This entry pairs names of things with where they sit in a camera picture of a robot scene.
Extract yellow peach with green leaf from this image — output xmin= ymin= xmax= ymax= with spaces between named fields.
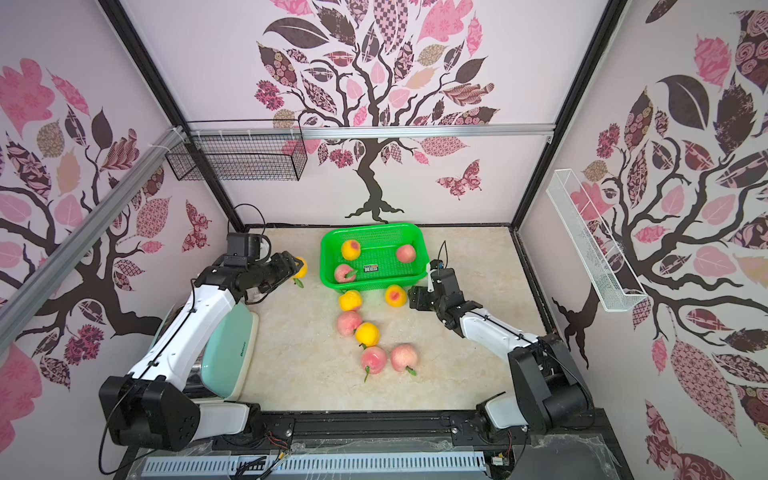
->
xmin=293 ymin=257 xmax=308 ymax=288

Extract pink peach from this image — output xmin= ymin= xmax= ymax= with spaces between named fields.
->
xmin=390 ymin=344 xmax=419 ymax=376
xmin=336 ymin=310 xmax=363 ymax=337
xmin=361 ymin=346 xmax=387 ymax=381
xmin=396 ymin=244 xmax=417 ymax=264
xmin=334 ymin=264 xmax=357 ymax=284

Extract yellow peach with red spot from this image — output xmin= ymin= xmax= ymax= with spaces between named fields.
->
xmin=341 ymin=240 xmax=361 ymax=261

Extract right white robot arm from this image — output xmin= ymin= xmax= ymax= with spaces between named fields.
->
xmin=407 ymin=276 xmax=593 ymax=434

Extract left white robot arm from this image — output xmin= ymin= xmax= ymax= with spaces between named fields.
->
xmin=99 ymin=251 xmax=305 ymax=451

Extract yellow red peach below basket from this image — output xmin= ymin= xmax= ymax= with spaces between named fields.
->
xmin=385 ymin=285 xmax=408 ymax=307

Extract green plastic basket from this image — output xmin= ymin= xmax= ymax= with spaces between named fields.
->
xmin=319 ymin=223 xmax=429 ymax=291

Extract yellow peach centre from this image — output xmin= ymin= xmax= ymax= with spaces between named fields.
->
xmin=354 ymin=322 xmax=380 ymax=349

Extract mint and chrome toaster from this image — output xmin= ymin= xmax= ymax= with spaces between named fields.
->
xmin=183 ymin=303 xmax=258 ymax=401

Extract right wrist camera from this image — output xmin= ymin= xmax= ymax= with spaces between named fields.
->
xmin=427 ymin=259 xmax=456 ymax=288

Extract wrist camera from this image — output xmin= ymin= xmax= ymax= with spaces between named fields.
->
xmin=226 ymin=233 xmax=272 ymax=261
xmin=427 ymin=259 xmax=456 ymax=288

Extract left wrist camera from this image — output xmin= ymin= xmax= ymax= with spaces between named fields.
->
xmin=226 ymin=233 xmax=272 ymax=261

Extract black wire wall basket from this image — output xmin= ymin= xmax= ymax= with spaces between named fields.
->
xmin=165 ymin=117 xmax=309 ymax=181

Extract aluminium rail back wall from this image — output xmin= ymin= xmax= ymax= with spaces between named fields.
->
xmin=191 ymin=123 xmax=556 ymax=140

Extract aluminium rail wall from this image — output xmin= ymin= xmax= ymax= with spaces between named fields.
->
xmin=191 ymin=123 xmax=556 ymax=140
xmin=1 ymin=126 xmax=183 ymax=350

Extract white wire wall shelf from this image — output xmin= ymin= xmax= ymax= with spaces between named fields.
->
xmin=546 ymin=169 xmax=648 ymax=313

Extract white slotted cable duct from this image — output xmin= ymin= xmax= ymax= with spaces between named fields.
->
xmin=139 ymin=451 xmax=487 ymax=479

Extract aluminium rail left wall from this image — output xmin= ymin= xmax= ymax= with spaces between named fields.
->
xmin=1 ymin=126 xmax=183 ymax=350

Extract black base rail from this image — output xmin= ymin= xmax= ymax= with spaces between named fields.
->
xmin=115 ymin=410 xmax=633 ymax=479

